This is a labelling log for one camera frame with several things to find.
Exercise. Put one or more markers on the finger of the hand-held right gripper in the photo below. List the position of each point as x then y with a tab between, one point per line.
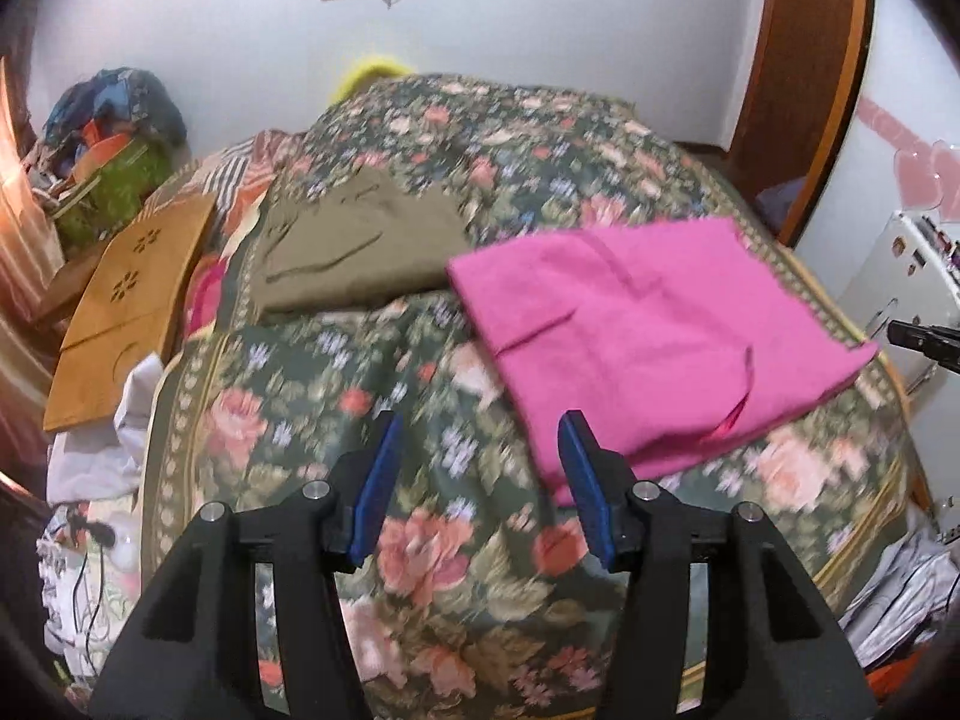
930	341

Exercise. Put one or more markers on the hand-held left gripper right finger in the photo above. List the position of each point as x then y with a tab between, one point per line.
589	495

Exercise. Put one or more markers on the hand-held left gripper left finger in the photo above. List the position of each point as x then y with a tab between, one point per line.
379	480

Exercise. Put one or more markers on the pink pants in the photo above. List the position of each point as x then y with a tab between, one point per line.
637	315

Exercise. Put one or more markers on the olive green pants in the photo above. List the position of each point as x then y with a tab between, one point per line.
352	247

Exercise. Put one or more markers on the white appliance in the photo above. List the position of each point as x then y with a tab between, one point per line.
892	270

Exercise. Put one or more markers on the floral bed blanket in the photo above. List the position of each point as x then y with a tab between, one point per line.
337	390

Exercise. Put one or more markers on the dark purple cloth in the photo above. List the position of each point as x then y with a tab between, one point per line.
780	202

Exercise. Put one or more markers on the white cloth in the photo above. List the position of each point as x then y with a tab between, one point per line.
97	450

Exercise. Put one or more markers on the wooden lap desk board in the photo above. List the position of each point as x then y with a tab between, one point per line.
127	315

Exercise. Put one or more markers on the wooden door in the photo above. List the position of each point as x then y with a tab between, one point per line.
802	52

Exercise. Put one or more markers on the striped cloth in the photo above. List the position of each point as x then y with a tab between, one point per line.
232	172

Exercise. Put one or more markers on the green patterned bag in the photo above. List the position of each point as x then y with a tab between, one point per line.
120	180

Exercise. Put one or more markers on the yellow pillow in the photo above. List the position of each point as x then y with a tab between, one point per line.
367	71

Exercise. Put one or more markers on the pink curtain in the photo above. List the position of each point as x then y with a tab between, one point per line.
22	255

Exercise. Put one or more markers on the pile of clothes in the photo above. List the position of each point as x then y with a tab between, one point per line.
120	97

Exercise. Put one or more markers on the pink wall decoration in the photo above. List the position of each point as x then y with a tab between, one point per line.
911	157

